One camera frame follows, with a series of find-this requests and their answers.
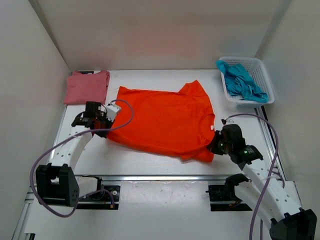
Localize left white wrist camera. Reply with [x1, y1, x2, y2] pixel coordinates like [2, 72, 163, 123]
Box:
[105, 103, 122, 122]

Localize pink t shirt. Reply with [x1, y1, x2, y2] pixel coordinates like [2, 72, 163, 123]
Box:
[63, 70, 110, 105]

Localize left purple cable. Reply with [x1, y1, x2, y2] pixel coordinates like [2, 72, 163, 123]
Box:
[29, 99, 135, 218]

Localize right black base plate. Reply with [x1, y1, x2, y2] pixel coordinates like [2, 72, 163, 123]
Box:
[206, 185, 252, 212]

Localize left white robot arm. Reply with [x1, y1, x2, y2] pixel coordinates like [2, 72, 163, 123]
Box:
[35, 101, 121, 207]

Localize orange t shirt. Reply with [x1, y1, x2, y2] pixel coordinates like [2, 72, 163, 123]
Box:
[107, 80, 215, 163]

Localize teal t shirt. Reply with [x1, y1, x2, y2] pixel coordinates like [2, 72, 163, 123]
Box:
[216, 60, 269, 104]

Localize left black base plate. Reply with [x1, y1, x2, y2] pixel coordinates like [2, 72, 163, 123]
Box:
[76, 181, 121, 211]

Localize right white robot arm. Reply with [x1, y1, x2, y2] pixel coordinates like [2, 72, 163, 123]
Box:
[207, 124, 317, 240]

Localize black corner label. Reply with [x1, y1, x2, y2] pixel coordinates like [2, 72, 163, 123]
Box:
[79, 71, 95, 75]

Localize aluminium frame rail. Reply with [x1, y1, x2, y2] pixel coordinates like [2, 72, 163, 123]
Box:
[12, 72, 313, 240]

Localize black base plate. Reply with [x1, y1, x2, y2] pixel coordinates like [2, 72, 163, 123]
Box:
[206, 185, 252, 212]
[76, 181, 121, 211]

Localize white plastic basket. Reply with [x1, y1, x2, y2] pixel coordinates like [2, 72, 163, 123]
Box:
[217, 56, 275, 108]

